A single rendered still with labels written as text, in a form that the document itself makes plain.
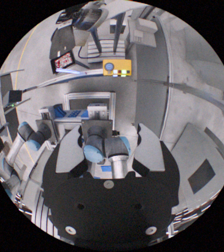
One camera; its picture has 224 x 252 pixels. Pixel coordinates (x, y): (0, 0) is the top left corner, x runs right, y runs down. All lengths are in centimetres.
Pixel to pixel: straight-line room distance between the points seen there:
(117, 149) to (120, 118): 133
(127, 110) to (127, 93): 33
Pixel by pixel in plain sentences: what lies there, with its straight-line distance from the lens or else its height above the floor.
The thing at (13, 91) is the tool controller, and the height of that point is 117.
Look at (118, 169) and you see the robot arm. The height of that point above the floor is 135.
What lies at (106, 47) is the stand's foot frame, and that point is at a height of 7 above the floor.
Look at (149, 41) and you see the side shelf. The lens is 92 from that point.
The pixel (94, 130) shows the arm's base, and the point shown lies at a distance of 60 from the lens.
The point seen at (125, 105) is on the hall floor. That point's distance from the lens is 168.
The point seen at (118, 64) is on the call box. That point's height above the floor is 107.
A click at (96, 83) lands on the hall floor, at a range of 161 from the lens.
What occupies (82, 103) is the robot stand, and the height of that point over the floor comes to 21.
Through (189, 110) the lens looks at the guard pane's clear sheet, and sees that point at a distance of 60.
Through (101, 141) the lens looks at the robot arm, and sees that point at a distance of 50.
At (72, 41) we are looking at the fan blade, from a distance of 50.
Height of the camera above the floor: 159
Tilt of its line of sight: 62 degrees down
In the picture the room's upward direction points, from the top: 176 degrees clockwise
